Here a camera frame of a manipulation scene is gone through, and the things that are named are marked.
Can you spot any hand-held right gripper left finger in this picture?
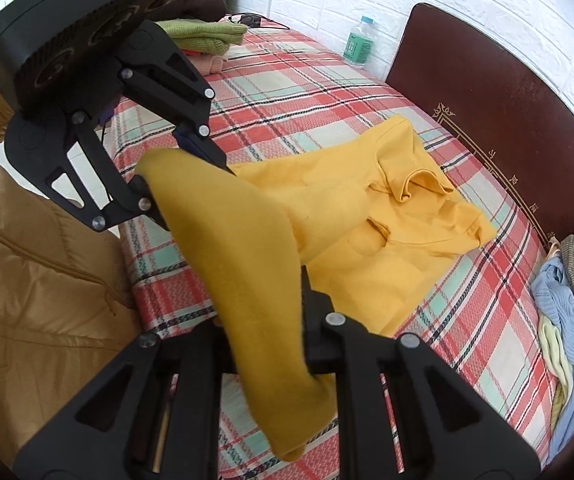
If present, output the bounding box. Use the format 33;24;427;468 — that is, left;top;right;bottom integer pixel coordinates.
13;322;240;480

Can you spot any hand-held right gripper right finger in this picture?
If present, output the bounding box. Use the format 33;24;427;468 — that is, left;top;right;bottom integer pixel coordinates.
299;265;542;480

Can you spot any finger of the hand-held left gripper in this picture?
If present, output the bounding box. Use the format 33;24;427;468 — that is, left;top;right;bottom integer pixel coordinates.
119;42;238;177
36;111;171;234

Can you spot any yellow polo shirt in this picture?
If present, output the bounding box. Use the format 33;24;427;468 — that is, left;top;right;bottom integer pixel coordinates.
137;115;498;463

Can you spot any folded pink garment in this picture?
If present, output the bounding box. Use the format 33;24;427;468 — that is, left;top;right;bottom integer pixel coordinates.
182;49;230;76

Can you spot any red plaid blanket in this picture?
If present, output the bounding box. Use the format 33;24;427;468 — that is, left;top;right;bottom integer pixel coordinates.
102;27;562;480

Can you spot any folded green sweater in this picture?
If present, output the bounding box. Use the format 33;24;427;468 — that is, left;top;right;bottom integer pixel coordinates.
157;18;248;56

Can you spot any person's tan puffer jacket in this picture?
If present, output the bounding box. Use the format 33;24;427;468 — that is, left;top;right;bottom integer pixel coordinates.
0;120;142;461

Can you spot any dark brown cloth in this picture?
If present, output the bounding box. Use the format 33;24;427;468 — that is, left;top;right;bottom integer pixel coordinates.
162;0;228;23

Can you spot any clear bottle with green label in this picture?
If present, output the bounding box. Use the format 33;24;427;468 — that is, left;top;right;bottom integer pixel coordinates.
343;15;375;70

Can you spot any pale yellow garment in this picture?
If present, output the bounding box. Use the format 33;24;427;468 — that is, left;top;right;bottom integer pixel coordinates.
539;315;574;431

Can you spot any yellow-green knit garment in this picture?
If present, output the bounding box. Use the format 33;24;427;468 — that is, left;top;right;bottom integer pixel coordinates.
549;385;568;426

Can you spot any light blue knit garment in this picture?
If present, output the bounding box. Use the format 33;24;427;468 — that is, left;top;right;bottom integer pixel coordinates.
531;255;574;466

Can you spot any dark brown headboard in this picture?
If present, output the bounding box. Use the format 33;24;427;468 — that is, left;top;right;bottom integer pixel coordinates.
384;2;574;261

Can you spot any black cable and device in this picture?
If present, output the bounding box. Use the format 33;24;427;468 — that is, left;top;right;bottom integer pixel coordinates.
227;11;288;28

